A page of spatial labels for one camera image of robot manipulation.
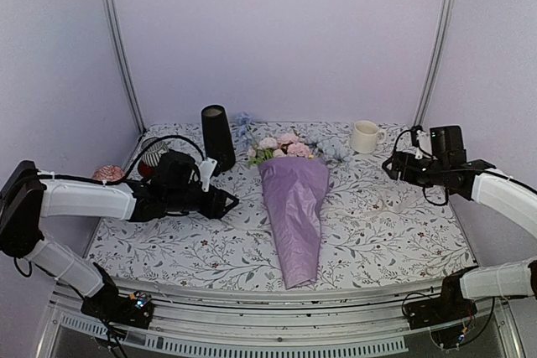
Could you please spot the right aluminium frame post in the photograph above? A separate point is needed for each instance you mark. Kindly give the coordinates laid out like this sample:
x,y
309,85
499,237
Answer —
x,y
434,65

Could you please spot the cream ribbon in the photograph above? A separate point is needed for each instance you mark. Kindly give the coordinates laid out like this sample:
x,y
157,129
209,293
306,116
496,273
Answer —
x,y
367,205

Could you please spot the aluminium front rail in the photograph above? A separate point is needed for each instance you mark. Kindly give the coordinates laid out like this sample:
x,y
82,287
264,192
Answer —
x,y
203,322

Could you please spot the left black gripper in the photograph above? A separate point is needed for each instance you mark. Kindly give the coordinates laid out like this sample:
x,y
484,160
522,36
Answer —
x,y
216,208

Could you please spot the purple flower bouquet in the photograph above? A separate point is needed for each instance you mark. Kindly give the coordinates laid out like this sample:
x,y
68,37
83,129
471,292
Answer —
x,y
295,180

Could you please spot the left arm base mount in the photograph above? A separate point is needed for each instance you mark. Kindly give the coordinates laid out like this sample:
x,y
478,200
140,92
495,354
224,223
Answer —
x,y
110,307

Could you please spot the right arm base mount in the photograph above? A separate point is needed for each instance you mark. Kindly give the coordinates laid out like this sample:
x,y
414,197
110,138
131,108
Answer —
x,y
447,321

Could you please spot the striped black white cup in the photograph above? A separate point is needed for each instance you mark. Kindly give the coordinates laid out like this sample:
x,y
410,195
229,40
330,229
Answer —
x,y
152,150

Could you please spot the aluminium frame post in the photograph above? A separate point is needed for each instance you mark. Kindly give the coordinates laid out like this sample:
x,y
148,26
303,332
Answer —
x,y
119,50
434,65

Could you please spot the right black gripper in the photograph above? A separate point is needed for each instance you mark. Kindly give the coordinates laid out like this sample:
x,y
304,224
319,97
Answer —
x,y
407,175

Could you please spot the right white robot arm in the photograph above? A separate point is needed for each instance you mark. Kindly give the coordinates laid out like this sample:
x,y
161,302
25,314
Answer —
x,y
440,159

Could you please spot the cream ceramic mug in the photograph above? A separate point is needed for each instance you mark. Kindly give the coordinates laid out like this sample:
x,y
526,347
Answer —
x,y
366,136

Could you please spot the tall black vase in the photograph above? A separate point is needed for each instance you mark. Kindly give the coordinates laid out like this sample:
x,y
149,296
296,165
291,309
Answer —
x,y
217,138

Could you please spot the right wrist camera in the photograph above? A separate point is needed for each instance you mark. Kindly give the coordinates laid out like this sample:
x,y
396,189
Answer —
x,y
420,140

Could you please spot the red round saucer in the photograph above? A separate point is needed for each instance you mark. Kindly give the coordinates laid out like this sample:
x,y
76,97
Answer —
x,y
145,171

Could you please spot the left aluminium frame post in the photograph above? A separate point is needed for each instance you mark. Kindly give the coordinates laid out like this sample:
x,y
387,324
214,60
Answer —
x,y
119,50

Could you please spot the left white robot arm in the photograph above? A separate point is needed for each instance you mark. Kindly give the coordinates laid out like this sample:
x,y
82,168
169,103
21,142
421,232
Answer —
x,y
179,185

